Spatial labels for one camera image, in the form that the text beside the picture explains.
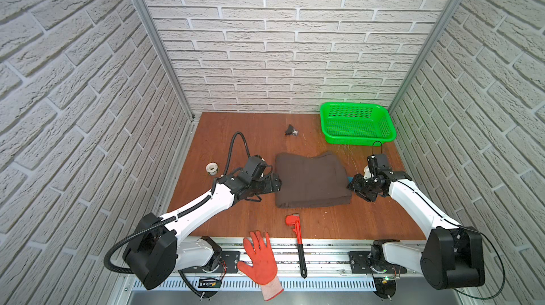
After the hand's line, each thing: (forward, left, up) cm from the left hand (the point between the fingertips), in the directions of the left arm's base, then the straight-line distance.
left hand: (275, 182), depth 82 cm
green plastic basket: (+40, -48, -10) cm, 63 cm away
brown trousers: (+5, -13, -9) cm, 16 cm away
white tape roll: (+13, +29, -10) cm, 33 cm away
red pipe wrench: (-12, -7, -10) cm, 17 cm away
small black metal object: (+34, -10, -9) cm, 37 cm away
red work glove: (-29, +5, -10) cm, 31 cm away
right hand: (-2, -32, -4) cm, 32 cm away
